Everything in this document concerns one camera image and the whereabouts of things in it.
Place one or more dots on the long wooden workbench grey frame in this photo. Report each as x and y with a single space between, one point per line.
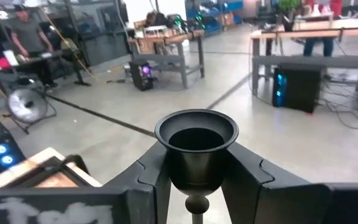
315 60

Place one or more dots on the black cluttered side table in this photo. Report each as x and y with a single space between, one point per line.
36 60

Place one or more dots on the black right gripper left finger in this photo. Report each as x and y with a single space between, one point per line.
148 193

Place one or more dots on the wooden workbench with grey legs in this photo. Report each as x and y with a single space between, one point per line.
166 59

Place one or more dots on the computer tower with blue strip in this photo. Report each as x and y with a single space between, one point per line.
300 87

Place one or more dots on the green leafy plant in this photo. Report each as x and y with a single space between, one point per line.
288 6

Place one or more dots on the black metal frame corner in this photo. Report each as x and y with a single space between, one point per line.
73 161

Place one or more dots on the person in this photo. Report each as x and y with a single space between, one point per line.
28 34
311 46

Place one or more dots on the tall black metal candlestick holder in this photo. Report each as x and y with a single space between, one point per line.
197 174

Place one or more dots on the blue storage bin rack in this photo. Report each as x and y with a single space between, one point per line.
216 18

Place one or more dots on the white paper sheet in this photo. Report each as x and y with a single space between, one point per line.
11 57

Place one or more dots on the computer tower with purple light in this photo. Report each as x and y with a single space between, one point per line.
140 77

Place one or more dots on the round metal floor fan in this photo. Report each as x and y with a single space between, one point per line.
26 105

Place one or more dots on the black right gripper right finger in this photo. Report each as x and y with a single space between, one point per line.
253 193

